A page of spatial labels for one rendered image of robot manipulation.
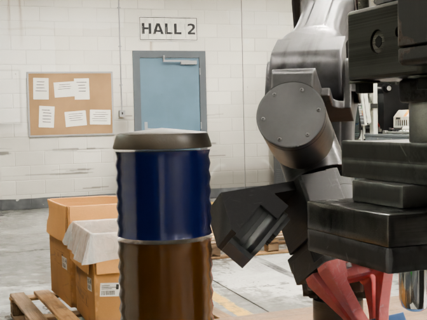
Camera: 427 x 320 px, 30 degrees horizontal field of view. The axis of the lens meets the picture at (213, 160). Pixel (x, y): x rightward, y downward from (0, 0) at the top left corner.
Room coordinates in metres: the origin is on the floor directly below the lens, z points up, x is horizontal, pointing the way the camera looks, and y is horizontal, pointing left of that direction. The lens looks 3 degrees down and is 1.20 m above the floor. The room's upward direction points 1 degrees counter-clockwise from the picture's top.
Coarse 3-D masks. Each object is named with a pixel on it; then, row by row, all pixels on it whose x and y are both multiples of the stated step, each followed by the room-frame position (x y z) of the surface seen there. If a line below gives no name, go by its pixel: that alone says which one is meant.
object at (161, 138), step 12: (132, 132) 0.31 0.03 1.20; (144, 132) 0.30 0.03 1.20; (156, 132) 0.30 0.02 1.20; (168, 132) 0.30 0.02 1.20; (180, 132) 0.30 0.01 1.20; (192, 132) 0.30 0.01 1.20; (204, 132) 0.31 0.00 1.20; (120, 144) 0.30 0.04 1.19; (132, 144) 0.30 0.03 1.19; (144, 144) 0.30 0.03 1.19; (156, 144) 0.30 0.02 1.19; (168, 144) 0.30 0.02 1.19; (180, 144) 0.30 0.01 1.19; (192, 144) 0.30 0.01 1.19; (204, 144) 0.31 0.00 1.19
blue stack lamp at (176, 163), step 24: (120, 168) 0.31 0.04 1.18; (144, 168) 0.30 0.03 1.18; (168, 168) 0.30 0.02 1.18; (192, 168) 0.30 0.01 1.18; (120, 192) 0.31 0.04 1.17; (144, 192) 0.30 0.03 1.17; (168, 192) 0.30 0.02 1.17; (192, 192) 0.30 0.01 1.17; (120, 216) 0.31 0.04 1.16; (144, 216) 0.30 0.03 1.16; (168, 216) 0.30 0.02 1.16; (192, 216) 0.30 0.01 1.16; (144, 240) 0.30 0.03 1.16; (168, 240) 0.30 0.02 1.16
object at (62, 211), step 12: (48, 204) 4.92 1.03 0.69; (60, 204) 4.60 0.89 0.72; (72, 204) 5.02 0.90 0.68; (84, 204) 5.05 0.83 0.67; (96, 204) 4.54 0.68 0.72; (108, 204) 4.57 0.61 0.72; (48, 216) 4.91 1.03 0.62; (60, 216) 4.58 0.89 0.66; (72, 216) 4.48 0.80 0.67; (84, 216) 4.50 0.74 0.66; (96, 216) 4.53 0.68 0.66; (108, 216) 4.56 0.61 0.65; (48, 228) 4.87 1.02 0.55; (60, 228) 4.57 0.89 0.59; (60, 240) 4.55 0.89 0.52; (60, 252) 4.64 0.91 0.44; (60, 264) 4.65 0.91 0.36; (72, 264) 4.48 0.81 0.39; (60, 276) 4.67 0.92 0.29; (72, 276) 4.48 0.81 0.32; (60, 288) 4.69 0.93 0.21; (72, 288) 4.48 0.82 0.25; (72, 300) 4.48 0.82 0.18
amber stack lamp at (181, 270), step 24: (120, 240) 0.31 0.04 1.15; (192, 240) 0.31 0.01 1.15; (120, 264) 0.31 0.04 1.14; (144, 264) 0.30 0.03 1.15; (168, 264) 0.30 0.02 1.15; (192, 264) 0.30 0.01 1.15; (120, 288) 0.31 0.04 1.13; (144, 288) 0.30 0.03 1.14; (168, 288) 0.30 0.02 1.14; (192, 288) 0.30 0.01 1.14; (120, 312) 0.31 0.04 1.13; (144, 312) 0.30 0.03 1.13; (168, 312) 0.30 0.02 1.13; (192, 312) 0.30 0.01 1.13
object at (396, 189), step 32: (416, 96) 0.53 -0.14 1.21; (416, 128) 0.54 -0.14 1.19; (352, 160) 0.58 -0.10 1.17; (384, 160) 0.54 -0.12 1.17; (416, 160) 0.51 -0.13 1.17; (384, 192) 0.52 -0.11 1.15; (416, 192) 0.51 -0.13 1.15; (320, 224) 0.55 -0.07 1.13; (352, 224) 0.51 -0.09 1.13; (384, 224) 0.48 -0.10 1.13; (416, 224) 0.48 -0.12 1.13; (352, 256) 0.51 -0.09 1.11; (384, 256) 0.48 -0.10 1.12; (416, 256) 0.48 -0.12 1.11; (416, 288) 0.49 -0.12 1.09
